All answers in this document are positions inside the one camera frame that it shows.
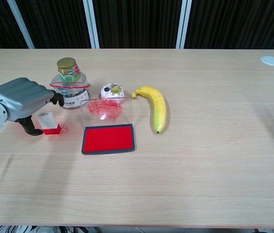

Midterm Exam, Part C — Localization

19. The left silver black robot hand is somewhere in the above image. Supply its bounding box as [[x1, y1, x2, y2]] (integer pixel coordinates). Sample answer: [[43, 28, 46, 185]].
[[0, 77, 64, 136]]

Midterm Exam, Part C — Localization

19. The clear block with red base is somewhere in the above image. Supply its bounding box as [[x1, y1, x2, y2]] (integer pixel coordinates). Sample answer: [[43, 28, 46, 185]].
[[36, 112, 62, 136]]

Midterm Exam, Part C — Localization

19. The clear bottle with gold cap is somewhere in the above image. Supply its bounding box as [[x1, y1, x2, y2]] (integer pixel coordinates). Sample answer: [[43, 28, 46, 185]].
[[49, 57, 91, 110]]

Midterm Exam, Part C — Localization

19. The red ink pad clear lid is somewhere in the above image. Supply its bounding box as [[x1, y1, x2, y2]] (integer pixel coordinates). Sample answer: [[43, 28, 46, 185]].
[[80, 97, 136, 155]]

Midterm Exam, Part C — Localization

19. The yellow banana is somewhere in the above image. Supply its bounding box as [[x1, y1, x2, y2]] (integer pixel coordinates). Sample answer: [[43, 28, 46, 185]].
[[131, 85, 167, 134]]

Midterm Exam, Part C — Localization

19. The white partition post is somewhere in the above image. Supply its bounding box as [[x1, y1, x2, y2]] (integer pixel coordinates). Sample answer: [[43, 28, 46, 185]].
[[82, 0, 100, 49], [7, 0, 35, 49], [176, 0, 192, 49]]

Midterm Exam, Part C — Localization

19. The white round cable grommet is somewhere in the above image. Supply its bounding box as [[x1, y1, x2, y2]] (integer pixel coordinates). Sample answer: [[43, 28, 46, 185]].
[[259, 56, 274, 66]]

